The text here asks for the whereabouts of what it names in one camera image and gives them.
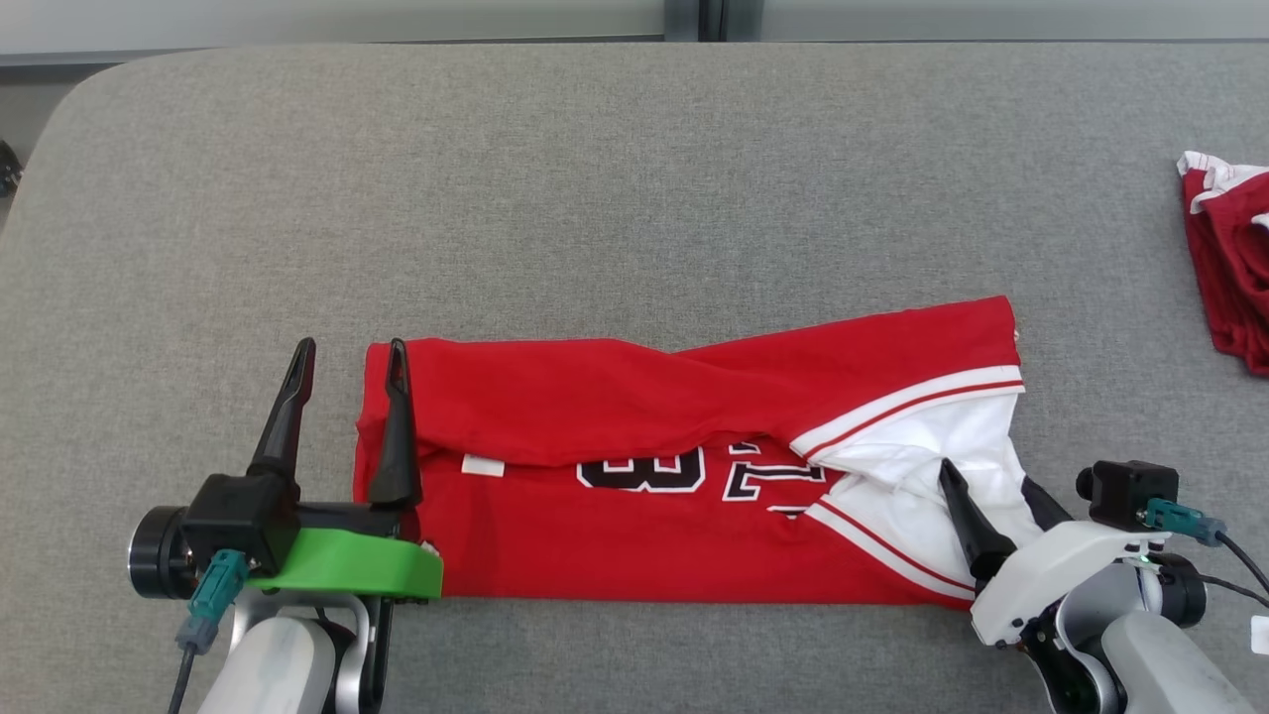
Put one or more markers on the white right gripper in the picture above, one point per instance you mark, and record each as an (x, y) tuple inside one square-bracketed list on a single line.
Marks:
[(1051, 570)]

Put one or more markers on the red shorts with white stripes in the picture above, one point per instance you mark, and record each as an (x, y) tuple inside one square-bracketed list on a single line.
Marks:
[(1239, 278)]

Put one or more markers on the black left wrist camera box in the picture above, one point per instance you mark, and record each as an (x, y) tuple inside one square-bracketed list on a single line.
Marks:
[(238, 516)]

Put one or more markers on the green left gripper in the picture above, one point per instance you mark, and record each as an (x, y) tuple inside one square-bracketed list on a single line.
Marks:
[(357, 565)]

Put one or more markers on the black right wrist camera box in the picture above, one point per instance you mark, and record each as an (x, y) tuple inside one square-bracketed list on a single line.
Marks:
[(1130, 496)]

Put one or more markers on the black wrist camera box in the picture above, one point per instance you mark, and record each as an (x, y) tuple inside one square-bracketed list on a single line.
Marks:
[(238, 516), (1130, 496)]

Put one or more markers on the grey window frame post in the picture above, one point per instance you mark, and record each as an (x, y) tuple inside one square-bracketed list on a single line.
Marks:
[(709, 18)]

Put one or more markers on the dark round object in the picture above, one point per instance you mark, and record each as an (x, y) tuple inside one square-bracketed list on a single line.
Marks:
[(7, 169)]

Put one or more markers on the red white basketball jersey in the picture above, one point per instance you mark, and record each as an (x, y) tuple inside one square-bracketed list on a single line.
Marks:
[(615, 535)]

